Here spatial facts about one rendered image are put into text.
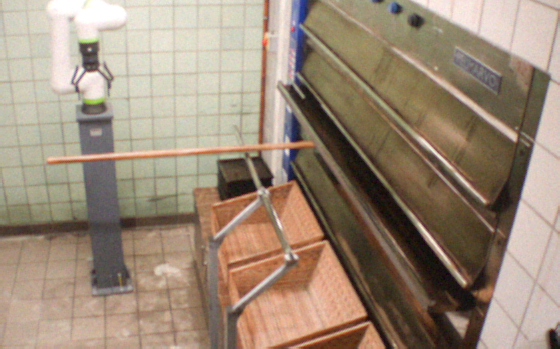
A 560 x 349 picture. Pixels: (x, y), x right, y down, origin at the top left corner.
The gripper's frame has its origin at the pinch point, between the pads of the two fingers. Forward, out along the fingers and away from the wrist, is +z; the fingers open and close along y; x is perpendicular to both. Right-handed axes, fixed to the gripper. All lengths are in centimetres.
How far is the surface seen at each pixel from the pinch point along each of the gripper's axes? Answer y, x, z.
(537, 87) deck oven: -97, 169, -49
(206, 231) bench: -53, -15, 91
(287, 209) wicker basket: -98, -9, 80
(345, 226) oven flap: -102, 61, 52
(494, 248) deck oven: -95, 166, -4
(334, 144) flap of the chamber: -96, 57, 13
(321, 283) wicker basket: -93, 58, 84
